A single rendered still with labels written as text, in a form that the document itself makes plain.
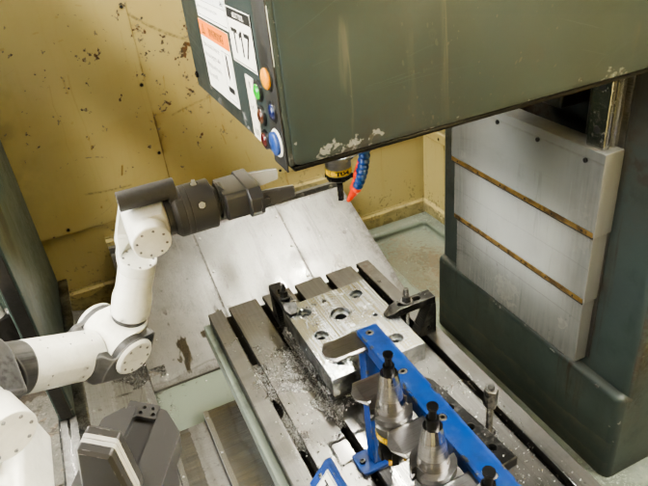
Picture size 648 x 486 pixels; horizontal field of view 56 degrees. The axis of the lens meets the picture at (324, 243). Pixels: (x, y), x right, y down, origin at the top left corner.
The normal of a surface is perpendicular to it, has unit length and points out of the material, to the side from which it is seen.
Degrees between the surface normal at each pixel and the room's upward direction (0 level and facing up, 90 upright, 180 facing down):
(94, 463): 100
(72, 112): 90
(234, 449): 7
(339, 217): 24
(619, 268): 90
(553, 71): 90
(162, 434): 16
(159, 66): 90
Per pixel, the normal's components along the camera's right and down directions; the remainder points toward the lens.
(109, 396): 0.18, -0.90
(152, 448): 0.09, -0.72
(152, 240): 0.43, 0.60
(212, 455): -0.15, -0.90
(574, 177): -0.90, 0.29
